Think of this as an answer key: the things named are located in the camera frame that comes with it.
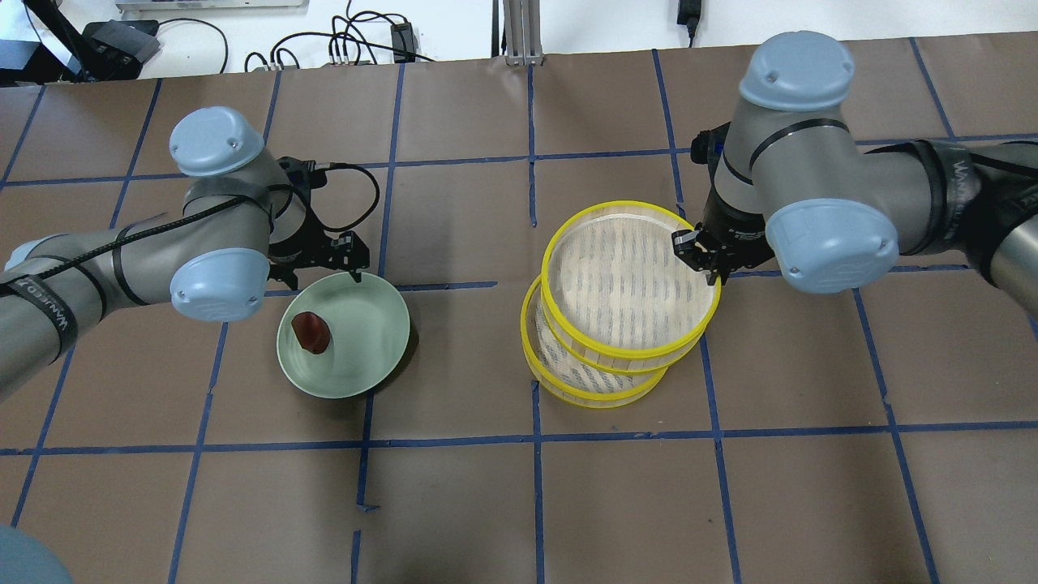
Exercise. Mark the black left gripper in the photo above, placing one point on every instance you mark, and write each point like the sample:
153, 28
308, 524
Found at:
338, 251

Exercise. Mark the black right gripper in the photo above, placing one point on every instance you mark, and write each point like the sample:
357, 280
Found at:
736, 229

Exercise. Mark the brown half bun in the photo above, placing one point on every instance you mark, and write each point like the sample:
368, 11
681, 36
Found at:
312, 332

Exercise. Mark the yellow steamer layer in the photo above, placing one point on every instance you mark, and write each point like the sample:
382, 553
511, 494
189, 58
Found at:
566, 377
615, 294

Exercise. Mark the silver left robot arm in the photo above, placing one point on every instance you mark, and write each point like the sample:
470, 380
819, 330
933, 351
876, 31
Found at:
247, 219

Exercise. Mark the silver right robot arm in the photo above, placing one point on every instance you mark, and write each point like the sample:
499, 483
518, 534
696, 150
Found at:
787, 183

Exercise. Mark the light green round plate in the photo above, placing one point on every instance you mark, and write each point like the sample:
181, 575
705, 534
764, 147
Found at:
368, 326

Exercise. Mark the black power adapter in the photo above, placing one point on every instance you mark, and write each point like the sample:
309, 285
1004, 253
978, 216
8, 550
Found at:
404, 42

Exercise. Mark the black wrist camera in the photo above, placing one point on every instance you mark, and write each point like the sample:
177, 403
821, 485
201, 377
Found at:
296, 211

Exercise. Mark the aluminium frame post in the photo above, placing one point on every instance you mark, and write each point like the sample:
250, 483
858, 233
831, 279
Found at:
522, 33

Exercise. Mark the black camera stand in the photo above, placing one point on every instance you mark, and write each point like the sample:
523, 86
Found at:
106, 51

